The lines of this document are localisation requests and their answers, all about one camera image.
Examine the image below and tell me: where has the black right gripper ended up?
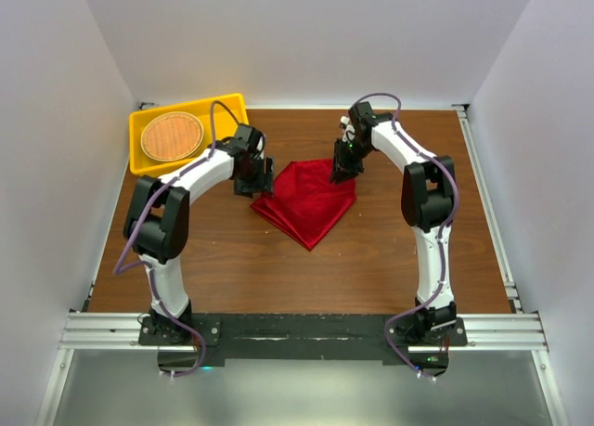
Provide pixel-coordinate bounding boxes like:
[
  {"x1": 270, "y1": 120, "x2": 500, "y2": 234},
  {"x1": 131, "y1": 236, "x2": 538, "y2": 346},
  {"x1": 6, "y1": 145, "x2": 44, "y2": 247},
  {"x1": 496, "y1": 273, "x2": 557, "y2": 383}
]
[{"x1": 329, "y1": 138, "x2": 375, "y2": 186}]

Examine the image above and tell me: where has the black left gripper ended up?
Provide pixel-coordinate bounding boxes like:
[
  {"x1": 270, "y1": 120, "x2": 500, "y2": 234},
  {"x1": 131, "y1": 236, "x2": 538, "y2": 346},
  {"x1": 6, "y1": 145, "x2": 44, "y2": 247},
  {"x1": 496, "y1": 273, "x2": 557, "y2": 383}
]
[{"x1": 234, "y1": 154, "x2": 273, "y2": 199}]

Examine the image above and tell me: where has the red cloth napkin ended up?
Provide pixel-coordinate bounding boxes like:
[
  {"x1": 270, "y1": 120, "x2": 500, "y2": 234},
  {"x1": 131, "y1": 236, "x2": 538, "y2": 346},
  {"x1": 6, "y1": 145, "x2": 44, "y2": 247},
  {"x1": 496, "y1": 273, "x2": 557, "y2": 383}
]
[{"x1": 251, "y1": 159, "x2": 356, "y2": 251}]

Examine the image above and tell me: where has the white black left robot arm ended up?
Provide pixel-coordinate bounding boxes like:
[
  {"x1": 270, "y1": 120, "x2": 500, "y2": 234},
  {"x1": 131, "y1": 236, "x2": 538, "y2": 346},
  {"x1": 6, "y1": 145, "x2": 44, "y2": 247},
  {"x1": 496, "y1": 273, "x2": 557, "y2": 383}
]
[{"x1": 114, "y1": 123, "x2": 274, "y2": 344}]

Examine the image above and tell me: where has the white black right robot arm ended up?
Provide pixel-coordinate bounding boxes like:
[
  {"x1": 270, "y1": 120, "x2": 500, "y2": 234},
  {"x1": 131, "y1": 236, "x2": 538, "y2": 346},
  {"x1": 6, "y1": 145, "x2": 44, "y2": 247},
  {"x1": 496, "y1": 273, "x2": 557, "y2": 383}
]
[{"x1": 329, "y1": 97, "x2": 459, "y2": 345}]

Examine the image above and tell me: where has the round woven coaster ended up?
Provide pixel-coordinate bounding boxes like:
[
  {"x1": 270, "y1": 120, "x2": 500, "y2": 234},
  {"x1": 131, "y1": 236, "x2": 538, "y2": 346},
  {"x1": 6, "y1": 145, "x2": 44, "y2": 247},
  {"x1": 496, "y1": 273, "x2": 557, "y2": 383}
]
[{"x1": 140, "y1": 111, "x2": 205, "y2": 162}]

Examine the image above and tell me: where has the yellow plastic tray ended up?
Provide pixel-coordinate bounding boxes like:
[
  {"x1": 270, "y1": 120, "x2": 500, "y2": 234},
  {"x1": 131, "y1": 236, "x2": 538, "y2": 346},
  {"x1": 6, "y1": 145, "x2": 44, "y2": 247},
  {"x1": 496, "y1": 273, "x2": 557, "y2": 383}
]
[{"x1": 129, "y1": 93, "x2": 248, "y2": 177}]

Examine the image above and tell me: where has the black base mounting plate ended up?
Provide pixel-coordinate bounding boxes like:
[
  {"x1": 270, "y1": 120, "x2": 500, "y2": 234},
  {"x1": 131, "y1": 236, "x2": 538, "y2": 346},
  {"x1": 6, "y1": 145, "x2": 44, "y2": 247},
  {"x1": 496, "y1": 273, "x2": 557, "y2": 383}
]
[{"x1": 137, "y1": 313, "x2": 468, "y2": 372}]

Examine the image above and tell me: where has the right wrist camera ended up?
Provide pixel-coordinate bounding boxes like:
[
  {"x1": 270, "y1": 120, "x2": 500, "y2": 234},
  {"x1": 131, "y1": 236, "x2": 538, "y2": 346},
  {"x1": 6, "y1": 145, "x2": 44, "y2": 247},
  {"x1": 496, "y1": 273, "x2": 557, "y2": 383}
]
[{"x1": 340, "y1": 116, "x2": 356, "y2": 144}]

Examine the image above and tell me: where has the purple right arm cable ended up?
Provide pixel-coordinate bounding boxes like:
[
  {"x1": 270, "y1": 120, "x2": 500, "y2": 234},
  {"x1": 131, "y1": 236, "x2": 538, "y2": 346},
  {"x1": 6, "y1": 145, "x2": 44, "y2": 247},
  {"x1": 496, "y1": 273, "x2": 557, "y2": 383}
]
[{"x1": 352, "y1": 93, "x2": 461, "y2": 383}]

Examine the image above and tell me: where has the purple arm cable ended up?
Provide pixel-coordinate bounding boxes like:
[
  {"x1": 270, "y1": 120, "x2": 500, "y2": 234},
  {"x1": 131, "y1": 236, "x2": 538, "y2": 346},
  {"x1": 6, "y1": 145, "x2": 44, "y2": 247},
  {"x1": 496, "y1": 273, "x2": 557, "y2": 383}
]
[
  {"x1": 112, "y1": 99, "x2": 247, "y2": 381},
  {"x1": 352, "y1": 93, "x2": 461, "y2": 383}
]

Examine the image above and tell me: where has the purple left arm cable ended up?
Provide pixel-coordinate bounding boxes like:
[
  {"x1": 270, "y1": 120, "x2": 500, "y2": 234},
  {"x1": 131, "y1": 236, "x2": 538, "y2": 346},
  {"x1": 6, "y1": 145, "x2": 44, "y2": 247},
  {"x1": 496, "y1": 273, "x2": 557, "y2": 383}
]
[{"x1": 112, "y1": 99, "x2": 247, "y2": 381}]

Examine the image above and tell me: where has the aluminium frame rail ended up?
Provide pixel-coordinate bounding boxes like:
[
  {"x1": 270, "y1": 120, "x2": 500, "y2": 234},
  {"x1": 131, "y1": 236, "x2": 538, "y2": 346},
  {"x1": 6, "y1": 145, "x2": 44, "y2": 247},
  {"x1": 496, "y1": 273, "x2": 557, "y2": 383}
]
[{"x1": 40, "y1": 123, "x2": 568, "y2": 425}]

